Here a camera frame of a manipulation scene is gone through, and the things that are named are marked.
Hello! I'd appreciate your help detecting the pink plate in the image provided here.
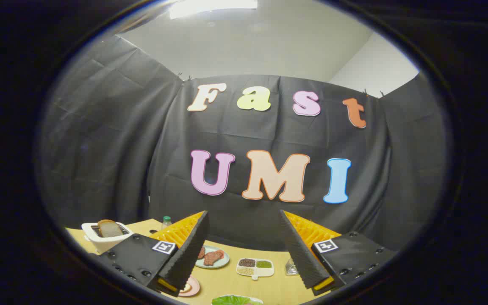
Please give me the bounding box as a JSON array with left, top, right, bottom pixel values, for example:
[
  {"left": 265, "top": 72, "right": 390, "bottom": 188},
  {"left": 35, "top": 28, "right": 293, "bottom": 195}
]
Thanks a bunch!
[{"left": 178, "top": 275, "right": 201, "bottom": 297}]

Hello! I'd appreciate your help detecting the ceiling light panel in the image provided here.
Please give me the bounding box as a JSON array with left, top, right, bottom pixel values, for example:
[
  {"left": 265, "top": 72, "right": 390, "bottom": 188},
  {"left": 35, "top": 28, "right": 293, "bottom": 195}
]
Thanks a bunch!
[{"left": 169, "top": 0, "right": 258, "bottom": 19}]

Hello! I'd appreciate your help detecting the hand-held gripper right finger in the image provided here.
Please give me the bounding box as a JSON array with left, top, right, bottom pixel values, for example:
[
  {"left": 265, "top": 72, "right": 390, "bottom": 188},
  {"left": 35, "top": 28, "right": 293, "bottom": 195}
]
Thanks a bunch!
[{"left": 279, "top": 210, "right": 397, "bottom": 296}]

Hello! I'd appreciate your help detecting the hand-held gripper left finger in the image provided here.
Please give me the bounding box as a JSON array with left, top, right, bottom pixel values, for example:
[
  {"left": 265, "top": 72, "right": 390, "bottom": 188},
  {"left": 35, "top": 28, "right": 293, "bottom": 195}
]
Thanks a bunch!
[{"left": 89, "top": 211, "right": 211, "bottom": 297}]

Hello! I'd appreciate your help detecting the light blue plate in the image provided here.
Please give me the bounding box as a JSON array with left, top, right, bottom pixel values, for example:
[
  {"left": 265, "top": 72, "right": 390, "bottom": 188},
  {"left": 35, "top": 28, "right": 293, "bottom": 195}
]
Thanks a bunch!
[{"left": 194, "top": 245, "right": 230, "bottom": 269}]

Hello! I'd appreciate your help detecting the green lettuce leaf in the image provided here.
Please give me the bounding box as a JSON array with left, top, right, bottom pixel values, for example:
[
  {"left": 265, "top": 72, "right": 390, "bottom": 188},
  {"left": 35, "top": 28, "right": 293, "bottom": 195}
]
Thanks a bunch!
[{"left": 211, "top": 295, "right": 258, "bottom": 305}]

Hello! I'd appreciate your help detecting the white toast bread slice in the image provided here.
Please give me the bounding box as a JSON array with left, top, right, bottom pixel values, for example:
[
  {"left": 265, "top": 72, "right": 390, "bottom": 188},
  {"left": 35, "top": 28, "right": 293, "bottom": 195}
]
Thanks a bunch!
[{"left": 97, "top": 219, "right": 124, "bottom": 238}]

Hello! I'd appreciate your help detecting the black backdrop cloth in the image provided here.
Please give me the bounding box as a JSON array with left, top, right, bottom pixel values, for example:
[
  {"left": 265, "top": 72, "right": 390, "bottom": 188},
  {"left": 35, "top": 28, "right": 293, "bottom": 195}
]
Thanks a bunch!
[{"left": 36, "top": 36, "right": 450, "bottom": 255}]

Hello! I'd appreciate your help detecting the cream white toaster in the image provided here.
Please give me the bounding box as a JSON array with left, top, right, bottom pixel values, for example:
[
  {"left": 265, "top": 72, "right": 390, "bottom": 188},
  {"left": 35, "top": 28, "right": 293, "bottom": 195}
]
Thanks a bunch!
[{"left": 81, "top": 221, "right": 133, "bottom": 254}]

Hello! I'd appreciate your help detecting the small white plate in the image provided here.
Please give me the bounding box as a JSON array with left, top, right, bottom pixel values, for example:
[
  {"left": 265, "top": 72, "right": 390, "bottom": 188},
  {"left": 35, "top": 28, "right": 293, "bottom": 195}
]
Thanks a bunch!
[{"left": 214, "top": 294, "right": 265, "bottom": 305}]

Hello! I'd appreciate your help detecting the white divided grain dish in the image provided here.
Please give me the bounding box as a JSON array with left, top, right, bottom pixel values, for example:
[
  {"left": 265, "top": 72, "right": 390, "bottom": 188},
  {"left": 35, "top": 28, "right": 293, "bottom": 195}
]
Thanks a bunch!
[{"left": 236, "top": 258, "right": 275, "bottom": 281}]

